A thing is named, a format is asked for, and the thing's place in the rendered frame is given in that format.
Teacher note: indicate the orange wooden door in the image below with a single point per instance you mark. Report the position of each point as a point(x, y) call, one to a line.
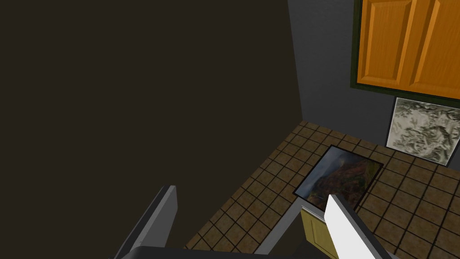
point(409, 43)

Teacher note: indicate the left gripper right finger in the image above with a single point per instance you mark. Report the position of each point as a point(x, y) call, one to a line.
point(350, 230)

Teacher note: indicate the yellow panelled door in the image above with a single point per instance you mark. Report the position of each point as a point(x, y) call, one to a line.
point(316, 233)

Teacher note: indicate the dark landscape framed picture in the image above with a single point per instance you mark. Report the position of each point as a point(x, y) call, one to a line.
point(339, 181)

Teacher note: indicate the grey white framed picture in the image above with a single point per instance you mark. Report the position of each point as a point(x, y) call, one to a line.
point(420, 131)

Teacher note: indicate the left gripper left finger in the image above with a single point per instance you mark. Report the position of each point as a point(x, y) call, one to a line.
point(158, 221)

